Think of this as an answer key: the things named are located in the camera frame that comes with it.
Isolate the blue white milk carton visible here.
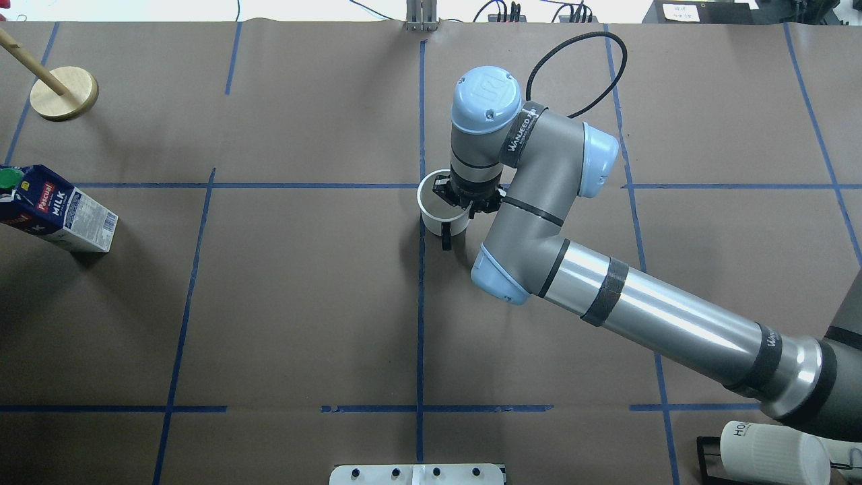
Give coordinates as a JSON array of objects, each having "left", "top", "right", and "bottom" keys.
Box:
[{"left": 1, "top": 164, "right": 119, "bottom": 253}]

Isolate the white ribbed mug on rack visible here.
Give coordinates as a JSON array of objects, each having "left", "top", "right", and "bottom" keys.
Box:
[{"left": 720, "top": 420, "right": 831, "bottom": 484}]

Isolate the upper orange black connector block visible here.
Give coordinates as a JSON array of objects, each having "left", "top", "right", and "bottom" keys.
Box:
[{"left": 474, "top": 1, "right": 527, "bottom": 24}]

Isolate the aluminium frame post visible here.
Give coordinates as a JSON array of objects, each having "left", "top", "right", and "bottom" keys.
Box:
[{"left": 404, "top": 0, "right": 439, "bottom": 32}]

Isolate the black box with label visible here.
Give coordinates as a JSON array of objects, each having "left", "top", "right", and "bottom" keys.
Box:
[{"left": 641, "top": 1, "right": 764, "bottom": 25}]

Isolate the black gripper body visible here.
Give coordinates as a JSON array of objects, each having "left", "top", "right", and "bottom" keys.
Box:
[{"left": 433, "top": 172, "right": 507, "bottom": 217}]

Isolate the wooden stand with round base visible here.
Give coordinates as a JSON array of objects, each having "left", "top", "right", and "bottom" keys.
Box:
[{"left": 1, "top": 30, "right": 99, "bottom": 122}]

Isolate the lower orange black connector block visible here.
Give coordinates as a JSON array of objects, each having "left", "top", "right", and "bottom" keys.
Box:
[{"left": 552, "top": 2, "right": 595, "bottom": 24}]

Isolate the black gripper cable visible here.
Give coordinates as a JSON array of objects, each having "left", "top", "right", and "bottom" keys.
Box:
[{"left": 525, "top": 31, "right": 628, "bottom": 119}]

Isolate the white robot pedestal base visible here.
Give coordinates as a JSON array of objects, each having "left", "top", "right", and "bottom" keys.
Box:
[{"left": 329, "top": 463, "right": 508, "bottom": 484}]

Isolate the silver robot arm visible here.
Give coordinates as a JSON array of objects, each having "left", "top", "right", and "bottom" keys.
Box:
[{"left": 434, "top": 65, "right": 861, "bottom": 442}]

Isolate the orange black connector block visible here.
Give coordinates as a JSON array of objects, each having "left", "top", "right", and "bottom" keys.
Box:
[
  {"left": 552, "top": 2, "right": 595, "bottom": 24},
  {"left": 474, "top": 1, "right": 527, "bottom": 24}
]

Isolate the white mug black handle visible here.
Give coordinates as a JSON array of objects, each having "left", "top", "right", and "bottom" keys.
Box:
[{"left": 416, "top": 169, "right": 470, "bottom": 251}]

